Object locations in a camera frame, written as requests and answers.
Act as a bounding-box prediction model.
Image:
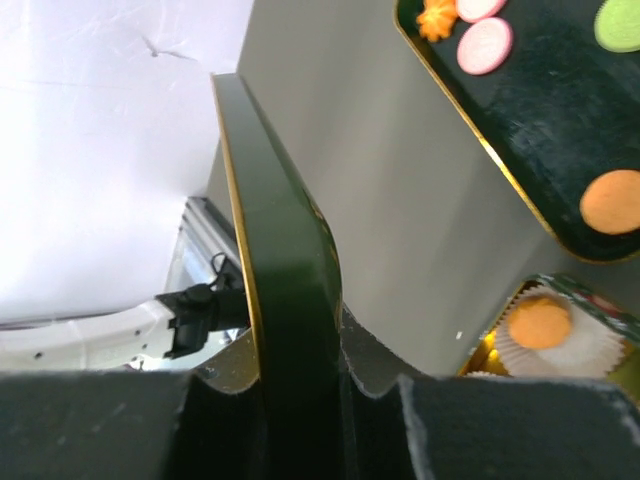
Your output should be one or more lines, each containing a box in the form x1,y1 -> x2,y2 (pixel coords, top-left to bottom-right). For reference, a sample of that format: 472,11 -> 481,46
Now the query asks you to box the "white paper cup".
465,371 -> 501,378
494,286 -> 624,378

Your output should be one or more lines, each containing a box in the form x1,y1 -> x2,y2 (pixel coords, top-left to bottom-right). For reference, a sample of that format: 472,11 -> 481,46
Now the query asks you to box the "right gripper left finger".
0,324 -> 266,480

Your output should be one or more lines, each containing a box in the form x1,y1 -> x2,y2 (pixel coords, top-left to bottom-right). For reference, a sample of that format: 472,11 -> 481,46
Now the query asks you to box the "gold cookie tin box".
458,274 -> 639,398

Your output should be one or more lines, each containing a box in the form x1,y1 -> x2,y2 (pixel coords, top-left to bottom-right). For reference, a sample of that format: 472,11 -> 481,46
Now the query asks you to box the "black cookie tray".
394,1 -> 639,263

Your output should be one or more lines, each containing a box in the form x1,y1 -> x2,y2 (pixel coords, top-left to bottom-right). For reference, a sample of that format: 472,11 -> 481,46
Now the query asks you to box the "gold tin lid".
212,74 -> 343,479

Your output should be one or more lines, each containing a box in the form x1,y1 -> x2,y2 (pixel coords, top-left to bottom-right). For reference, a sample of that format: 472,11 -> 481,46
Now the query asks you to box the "pink cookie upper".
455,0 -> 506,24

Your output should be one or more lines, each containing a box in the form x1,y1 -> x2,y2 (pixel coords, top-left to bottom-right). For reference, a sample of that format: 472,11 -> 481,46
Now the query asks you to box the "orange round cookie bottom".
579,169 -> 639,235

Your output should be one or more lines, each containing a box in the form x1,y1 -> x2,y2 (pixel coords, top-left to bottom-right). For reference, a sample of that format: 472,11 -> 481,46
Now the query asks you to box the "pink round cookie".
457,17 -> 513,76

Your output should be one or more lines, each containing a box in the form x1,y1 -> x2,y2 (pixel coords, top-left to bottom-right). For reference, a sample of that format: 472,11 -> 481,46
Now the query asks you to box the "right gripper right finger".
341,312 -> 639,479

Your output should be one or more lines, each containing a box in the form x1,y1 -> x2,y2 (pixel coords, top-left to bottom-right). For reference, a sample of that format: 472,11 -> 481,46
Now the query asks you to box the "orange dotted cookie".
506,296 -> 573,350

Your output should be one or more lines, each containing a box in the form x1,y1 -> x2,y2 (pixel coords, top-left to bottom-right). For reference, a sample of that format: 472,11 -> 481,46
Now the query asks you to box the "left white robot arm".
1,284 -> 249,371

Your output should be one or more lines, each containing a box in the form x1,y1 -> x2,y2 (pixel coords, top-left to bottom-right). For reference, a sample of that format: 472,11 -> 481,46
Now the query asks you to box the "green cookie upper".
594,0 -> 639,53

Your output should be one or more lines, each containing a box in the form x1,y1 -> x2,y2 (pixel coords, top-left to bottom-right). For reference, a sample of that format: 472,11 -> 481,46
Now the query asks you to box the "orange star cookie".
416,0 -> 458,43

